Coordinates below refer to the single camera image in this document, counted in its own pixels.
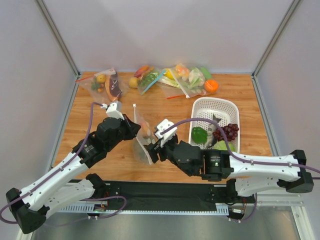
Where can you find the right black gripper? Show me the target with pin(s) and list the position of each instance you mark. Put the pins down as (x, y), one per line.
(158, 150)

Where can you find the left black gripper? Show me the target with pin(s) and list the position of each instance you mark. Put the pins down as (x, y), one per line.
(132, 126)

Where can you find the polka dot zip bag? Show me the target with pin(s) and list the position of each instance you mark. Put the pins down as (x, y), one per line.
(143, 138)

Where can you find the green bell pepper toy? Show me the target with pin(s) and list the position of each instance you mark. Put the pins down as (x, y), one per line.
(199, 135)

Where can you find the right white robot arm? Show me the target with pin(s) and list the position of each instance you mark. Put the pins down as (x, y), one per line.
(245, 174)

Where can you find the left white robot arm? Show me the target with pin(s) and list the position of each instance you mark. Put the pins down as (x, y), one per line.
(34, 204)

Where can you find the zip bag with meat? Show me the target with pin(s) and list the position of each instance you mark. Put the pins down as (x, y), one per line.
(95, 85)

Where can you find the large zip bag vegetables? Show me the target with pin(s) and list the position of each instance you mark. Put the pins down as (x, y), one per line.
(183, 81)

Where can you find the yellow pear toy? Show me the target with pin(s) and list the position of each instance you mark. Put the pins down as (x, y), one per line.
(133, 82)

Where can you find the steak toy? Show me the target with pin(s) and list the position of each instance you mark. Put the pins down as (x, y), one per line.
(112, 86)

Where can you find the red mango toy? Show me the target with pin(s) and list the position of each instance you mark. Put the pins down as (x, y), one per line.
(141, 71)

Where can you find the grey fish toy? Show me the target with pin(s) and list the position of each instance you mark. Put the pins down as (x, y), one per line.
(210, 137)

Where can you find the green cabbage toy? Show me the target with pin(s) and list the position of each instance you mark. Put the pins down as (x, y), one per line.
(223, 146)

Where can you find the red grapes toy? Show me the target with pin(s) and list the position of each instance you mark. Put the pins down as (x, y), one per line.
(231, 131)

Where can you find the orange fruit toy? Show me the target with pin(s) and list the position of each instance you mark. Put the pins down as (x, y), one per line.
(211, 86)

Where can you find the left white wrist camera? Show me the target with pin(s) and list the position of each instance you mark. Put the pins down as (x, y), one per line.
(113, 110)

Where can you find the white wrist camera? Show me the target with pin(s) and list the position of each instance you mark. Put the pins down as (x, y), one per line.
(113, 110)
(165, 131)

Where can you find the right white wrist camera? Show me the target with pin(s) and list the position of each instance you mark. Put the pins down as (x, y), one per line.
(165, 131)

